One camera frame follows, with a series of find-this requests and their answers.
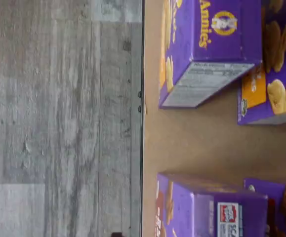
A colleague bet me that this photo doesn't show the brown shelf board purple boxes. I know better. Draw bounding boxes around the brown shelf board purple boxes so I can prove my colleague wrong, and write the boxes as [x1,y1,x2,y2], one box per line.
[142,0,286,237]

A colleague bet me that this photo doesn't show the purple Annie's box yellow patch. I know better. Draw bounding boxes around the purple Annie's box yellow patch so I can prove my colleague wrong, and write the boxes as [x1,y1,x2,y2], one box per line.
[237,0,286,126]
[158,0,264,110]

